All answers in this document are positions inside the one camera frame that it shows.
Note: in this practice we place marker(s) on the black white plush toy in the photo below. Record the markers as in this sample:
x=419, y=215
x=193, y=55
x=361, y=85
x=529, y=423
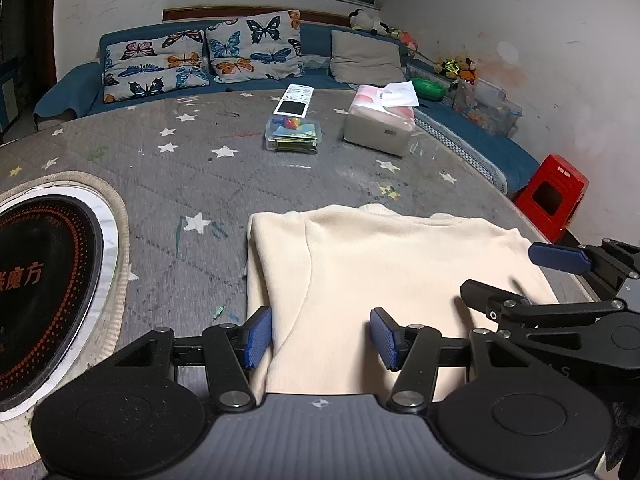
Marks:
x=365, y=22

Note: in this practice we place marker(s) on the right butterfly pillow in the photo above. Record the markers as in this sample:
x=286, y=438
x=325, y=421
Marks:
x=264, y=46

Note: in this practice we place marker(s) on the green round toy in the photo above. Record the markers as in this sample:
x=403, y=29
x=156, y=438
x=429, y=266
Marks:
x=428, y=90

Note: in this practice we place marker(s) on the round induction cooktop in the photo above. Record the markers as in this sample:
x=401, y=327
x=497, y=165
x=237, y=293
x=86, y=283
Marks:
x=64, y=276

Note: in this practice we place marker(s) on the clear plastic card box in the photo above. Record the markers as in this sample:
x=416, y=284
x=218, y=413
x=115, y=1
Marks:
x=292, y=134

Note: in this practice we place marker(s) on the yellow toy pile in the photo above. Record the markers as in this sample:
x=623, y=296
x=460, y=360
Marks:
x=456, y=68

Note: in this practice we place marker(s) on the red plastic stool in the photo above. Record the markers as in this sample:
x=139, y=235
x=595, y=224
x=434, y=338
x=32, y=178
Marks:
x=552, y=196

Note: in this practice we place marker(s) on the cream knit garment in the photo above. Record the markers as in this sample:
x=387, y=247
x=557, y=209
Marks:
x=323, y=271

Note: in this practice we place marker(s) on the butterfly pillow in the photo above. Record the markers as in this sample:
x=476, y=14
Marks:
x=135, y=69
x=264, y=46

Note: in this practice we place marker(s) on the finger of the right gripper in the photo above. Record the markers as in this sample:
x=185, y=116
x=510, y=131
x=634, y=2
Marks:
x=525, y=309
x=611, y=269

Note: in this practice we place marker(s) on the white remote control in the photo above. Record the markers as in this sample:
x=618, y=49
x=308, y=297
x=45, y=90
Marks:
x=295, y=101

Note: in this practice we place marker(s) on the white tissue box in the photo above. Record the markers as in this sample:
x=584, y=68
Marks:
x=382, y=119

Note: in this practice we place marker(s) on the grey plain cushion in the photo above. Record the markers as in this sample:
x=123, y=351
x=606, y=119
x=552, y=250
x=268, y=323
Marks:
x=357, y=59

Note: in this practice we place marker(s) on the left butterfly pillow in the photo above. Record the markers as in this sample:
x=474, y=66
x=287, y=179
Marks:
x=135, y=69

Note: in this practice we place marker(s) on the clear storage bin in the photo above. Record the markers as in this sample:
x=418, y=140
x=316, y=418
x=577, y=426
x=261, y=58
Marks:
x=486, y=106

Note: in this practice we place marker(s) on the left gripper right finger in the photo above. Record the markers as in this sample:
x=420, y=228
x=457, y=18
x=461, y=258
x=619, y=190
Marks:
x=418, y=350

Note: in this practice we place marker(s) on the grey star tablecloth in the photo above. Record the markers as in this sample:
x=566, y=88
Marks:
x=192, y=171

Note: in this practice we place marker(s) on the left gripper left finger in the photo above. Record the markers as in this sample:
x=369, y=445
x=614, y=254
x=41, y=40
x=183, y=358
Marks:
x=227, y=352

